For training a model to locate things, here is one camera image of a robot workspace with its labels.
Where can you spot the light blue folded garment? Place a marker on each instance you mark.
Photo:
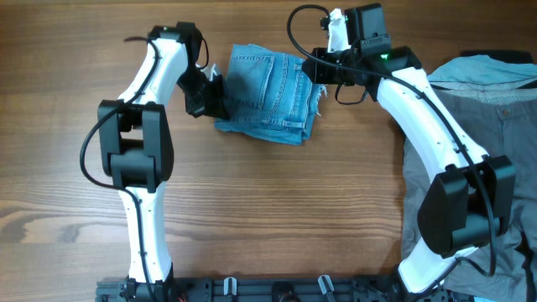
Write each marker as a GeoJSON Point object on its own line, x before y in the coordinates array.
{"type": "Point", "coordinates": [482, 70]}

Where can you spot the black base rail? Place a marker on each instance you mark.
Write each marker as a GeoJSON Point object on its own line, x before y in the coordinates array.
{"type": "Point", "coordinates": [323, 288]}

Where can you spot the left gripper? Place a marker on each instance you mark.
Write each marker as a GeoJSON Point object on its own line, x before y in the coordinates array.
{"type": "Point", "coordinates": [214, 104]}

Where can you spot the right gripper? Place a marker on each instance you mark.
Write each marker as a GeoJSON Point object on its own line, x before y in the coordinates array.
{"type": "Point", "coordinates": [318, 71]}

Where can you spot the light blue denim jeans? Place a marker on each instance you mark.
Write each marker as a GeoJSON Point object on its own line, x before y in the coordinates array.
{"type": "Point", "coordinates": [269, 96]}

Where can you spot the grey trousers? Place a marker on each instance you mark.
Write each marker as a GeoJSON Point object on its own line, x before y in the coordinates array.
{"type": "Point", "coordinates": [506, 128]}

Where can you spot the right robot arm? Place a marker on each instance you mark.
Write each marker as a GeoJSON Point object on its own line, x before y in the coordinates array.
{"type": "Point", "coordinates": [468, 203]}

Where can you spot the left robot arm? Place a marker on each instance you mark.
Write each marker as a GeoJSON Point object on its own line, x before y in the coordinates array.
{"type": "Point", "coordinates": [138, 154]}

